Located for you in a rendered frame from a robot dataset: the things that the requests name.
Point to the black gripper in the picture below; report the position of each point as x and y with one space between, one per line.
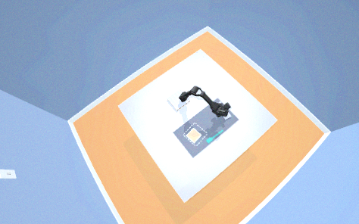
225 107

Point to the cream square tile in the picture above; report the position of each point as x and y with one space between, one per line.
193 135

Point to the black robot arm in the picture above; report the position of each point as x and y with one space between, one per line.
216 107

